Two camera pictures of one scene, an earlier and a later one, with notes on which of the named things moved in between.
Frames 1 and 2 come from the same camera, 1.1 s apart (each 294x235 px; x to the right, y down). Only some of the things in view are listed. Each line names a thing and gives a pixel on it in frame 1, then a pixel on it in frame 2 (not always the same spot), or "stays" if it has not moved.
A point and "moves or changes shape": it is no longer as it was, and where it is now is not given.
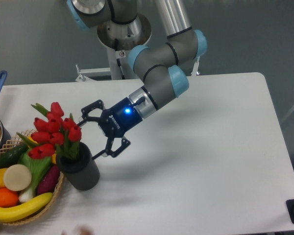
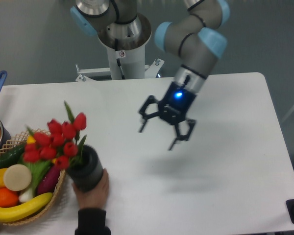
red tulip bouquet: (54, 132) moves or changes shape
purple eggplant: (48, 182) stays
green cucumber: (9, 157) stays
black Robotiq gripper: (114, 122) -> (173, 109)
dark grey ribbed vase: (82, 171) moves or changes shape
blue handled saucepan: (0, 136) stays
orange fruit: (5, 198) stays
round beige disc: (17, 177) stays
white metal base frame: (84, 74) stays
